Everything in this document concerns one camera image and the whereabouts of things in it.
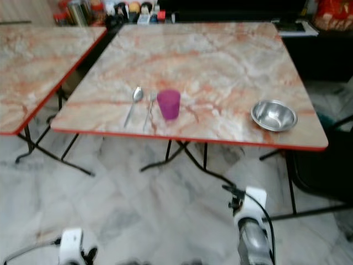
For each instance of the steel bowl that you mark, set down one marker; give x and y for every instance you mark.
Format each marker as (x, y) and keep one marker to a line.
(274, 115)

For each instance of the black chair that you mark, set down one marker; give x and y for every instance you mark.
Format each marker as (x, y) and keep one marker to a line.
(325, 165)

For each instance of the purple plastic cup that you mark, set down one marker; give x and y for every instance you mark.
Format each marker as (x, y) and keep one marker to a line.
(169, 105)

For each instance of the marble folding table red edge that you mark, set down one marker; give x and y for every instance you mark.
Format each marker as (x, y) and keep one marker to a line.
(38, 66)
(209, 63)

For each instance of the steel spoon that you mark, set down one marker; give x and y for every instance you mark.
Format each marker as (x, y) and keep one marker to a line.
(138, 94)

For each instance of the white flat tray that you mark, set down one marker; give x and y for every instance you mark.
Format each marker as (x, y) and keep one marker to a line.
(306, 31)

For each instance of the red patterned bag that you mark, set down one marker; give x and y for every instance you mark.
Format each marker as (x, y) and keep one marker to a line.
(332, 15)

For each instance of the light wooden cabinet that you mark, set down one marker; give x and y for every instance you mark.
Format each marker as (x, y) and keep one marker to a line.
(25, 11)

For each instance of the red lid jar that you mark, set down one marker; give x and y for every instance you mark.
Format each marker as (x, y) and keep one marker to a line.
(61, 17)

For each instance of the steel thermos flask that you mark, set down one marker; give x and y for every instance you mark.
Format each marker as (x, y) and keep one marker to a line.
(78, 13)

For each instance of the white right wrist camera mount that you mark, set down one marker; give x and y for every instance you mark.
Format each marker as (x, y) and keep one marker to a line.
(256, 199)

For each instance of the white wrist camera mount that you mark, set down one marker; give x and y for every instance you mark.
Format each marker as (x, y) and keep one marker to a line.
(70, 244)
(256, 199)

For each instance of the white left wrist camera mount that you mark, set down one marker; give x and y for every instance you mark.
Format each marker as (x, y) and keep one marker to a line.
(70, 244)

